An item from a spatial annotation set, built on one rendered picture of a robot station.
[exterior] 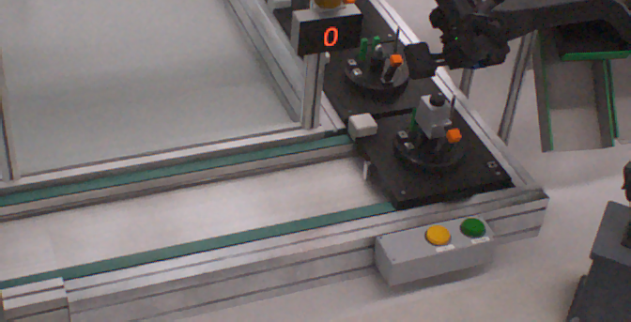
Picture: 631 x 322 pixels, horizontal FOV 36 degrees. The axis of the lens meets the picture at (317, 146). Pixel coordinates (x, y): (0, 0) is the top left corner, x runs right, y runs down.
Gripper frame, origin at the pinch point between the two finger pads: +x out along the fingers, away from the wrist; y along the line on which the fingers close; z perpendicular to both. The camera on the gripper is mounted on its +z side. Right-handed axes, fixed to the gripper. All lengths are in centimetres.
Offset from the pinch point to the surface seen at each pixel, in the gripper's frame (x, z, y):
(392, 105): 24.8, -2.2, 0.5
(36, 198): 23, -7, 73
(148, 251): 11, -21, 57
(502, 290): 4.5, -42.5, -2.4
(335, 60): 36.9, 11.7, 5.5
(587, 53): -8.8, -4.8, -24.0
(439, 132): 7.8, -11.6, 0.3
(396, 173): 11.9, -17.0, 9.1
